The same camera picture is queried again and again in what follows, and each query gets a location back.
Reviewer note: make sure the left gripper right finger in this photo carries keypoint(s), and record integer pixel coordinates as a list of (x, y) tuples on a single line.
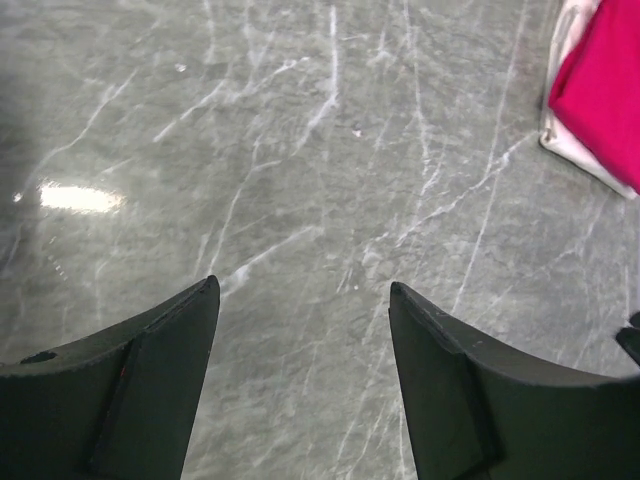
[(477, 408)]

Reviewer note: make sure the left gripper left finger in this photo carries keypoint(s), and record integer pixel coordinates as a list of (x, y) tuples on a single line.
[(117, 404)]

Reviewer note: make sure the pink red t-shirt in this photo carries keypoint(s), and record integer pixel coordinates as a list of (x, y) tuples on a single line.
[(596, 92)]

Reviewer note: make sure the folded white t-shirt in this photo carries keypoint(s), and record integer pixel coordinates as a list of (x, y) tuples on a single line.
[(573, 19)]

